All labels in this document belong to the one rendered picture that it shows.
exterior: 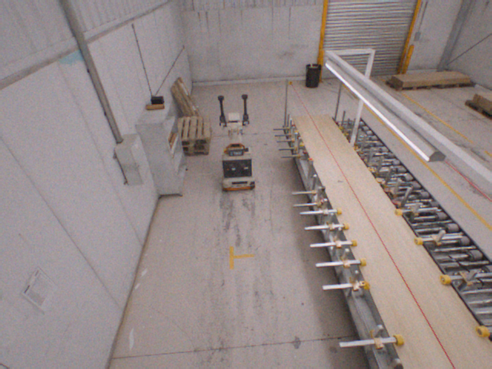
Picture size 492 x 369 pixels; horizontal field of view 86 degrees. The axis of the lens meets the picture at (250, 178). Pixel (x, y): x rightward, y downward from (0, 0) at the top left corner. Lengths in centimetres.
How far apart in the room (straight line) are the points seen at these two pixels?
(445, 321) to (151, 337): 308
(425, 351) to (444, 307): 50
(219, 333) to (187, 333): 38
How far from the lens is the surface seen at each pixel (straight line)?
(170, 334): 379
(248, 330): 365
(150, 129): 459
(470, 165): 196
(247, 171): 498
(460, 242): 397
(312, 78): 1013
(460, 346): 308
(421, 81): 1100
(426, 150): 221
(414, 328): 298
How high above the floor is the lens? 338
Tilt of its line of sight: 38 degrees down
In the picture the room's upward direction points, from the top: 3 degrees counter-clockwise
